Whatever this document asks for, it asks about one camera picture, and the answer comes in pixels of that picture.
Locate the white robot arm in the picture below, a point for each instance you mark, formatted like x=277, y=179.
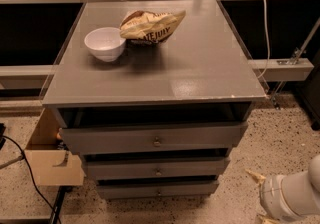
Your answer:
x=290, y=198

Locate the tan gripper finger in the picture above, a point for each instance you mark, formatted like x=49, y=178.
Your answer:
x=261, y=219
x=257, y=177

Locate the grey drawer cabinet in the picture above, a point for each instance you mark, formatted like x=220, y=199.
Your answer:
x=199, y=75

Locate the white bowl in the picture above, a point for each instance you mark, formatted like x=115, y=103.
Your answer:
x=105, y=43

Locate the grey top drawer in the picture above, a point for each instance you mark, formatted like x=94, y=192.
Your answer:
x=131, y=139

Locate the grey bottom drawer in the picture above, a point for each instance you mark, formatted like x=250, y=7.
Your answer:
x=158, y=189

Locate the crumpled chip bag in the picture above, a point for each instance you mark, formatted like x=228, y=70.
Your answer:
x=149, y=28

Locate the wooden box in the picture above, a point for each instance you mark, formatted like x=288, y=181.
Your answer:
x=51, y=165

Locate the grey drawer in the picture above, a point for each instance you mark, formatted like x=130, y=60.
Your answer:
x=131, y=139
x=158, y=189
x=157, y=168

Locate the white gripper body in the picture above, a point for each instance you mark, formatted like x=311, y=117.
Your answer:
x=269, y=194

